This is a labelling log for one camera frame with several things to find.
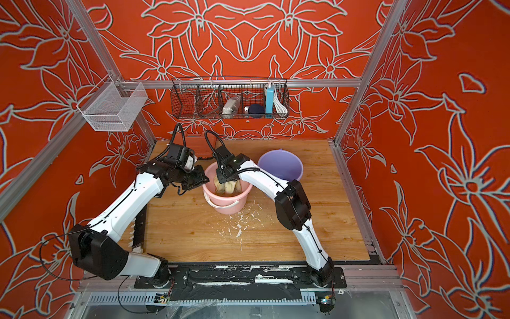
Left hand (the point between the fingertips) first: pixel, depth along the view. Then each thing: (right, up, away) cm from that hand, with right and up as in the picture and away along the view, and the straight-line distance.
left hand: (210, 178), depth 80 cm
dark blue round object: (+19, +32, +15) cm, 40 cm away
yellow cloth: (+7, -5, +9) cm, 13 cm away
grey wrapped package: (+7, +33, +12) cm, 35 cm away
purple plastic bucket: (+31, +6, +8) cm, 32 cm away
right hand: (+2, 0, +10) cm, 10 cm away
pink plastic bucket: (+7, -10, -4) cm, 13 cm away
